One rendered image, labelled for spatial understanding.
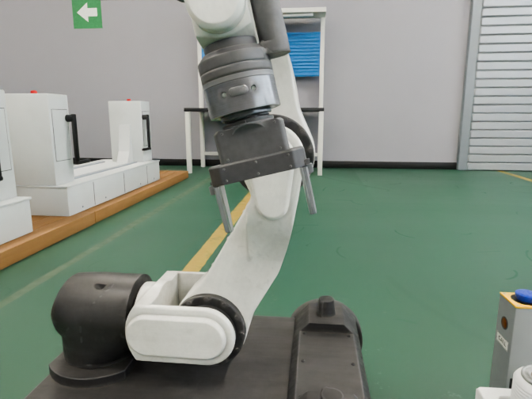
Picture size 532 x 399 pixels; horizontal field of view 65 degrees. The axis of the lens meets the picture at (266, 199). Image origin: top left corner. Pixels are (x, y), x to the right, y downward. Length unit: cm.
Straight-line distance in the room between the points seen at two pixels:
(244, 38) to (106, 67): 575
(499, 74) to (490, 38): 44
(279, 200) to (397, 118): 499
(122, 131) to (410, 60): 355
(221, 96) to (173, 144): 538
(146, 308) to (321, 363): 36
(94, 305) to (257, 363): 35
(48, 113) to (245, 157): 230
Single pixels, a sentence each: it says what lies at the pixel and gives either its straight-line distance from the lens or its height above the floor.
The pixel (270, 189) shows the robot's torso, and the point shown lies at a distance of 68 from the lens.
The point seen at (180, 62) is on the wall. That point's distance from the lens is 585.
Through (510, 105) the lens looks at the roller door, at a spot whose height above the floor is 79.
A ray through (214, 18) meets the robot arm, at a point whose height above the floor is 78.
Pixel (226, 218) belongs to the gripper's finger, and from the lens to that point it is 52.
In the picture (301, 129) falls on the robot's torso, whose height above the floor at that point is 65.
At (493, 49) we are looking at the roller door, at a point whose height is 144.
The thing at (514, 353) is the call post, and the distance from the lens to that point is 101.
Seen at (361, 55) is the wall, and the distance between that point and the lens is 561.
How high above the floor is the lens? 68
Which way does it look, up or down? 11 degrees down
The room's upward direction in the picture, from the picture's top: straight up
